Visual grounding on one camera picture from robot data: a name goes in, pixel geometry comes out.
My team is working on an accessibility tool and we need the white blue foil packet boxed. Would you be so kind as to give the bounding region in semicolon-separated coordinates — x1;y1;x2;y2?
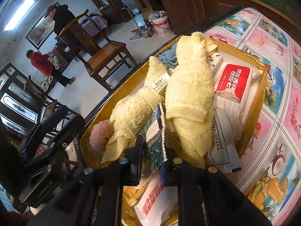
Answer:
141;103;167;179

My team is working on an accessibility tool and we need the white packet red text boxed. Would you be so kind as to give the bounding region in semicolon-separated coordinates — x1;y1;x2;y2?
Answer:
134;174;178;226

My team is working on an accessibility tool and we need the pink fluffy cloth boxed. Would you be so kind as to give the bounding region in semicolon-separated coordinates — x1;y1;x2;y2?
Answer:
89;119;114;155

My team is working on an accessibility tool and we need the yellow snack bag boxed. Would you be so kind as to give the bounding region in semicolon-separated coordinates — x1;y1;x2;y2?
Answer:
121;182;149;226

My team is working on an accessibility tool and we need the yellow towel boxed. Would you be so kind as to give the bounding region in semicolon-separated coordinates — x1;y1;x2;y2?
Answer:
101;56;169;164
165;32;217;168

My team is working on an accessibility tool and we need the light blue towel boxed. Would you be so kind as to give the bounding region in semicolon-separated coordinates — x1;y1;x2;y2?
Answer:
158;43;178;69

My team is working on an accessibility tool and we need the colourful cartoon tablecloth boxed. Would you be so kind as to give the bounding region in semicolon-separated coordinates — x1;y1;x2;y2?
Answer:
206;7;300;225

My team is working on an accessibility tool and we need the person in red jacket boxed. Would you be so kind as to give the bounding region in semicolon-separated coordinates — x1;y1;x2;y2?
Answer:
26;50;75;87

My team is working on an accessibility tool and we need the wooden chair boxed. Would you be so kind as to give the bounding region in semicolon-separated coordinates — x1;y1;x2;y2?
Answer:
55;9;138;92

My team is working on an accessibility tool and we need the metal kettle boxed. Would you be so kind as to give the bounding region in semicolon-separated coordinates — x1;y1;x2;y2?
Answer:
140;22;154;38

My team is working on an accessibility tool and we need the white plastic bucket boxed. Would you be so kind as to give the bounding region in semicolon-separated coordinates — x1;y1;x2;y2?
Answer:
148;10;172;36

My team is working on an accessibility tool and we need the person in black jacket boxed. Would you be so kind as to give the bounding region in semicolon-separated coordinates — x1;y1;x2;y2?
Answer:
45;4;75;35

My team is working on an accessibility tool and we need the framed wall picture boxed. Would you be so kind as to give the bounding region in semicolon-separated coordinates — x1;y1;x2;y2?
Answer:
26;13;55;49

